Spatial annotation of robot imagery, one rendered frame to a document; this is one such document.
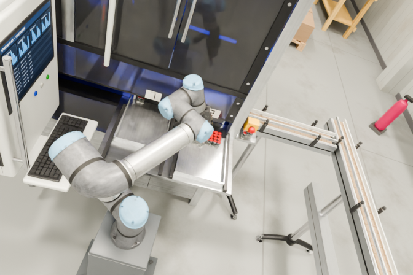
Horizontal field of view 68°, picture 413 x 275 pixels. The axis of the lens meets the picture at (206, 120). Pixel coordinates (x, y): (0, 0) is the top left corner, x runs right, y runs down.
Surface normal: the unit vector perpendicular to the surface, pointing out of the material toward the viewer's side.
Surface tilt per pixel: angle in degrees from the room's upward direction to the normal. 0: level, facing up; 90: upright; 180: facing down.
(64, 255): 0
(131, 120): 0
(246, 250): 0
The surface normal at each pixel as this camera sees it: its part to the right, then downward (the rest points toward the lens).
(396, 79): -0.15, 0.67
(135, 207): 0.39, -0.58
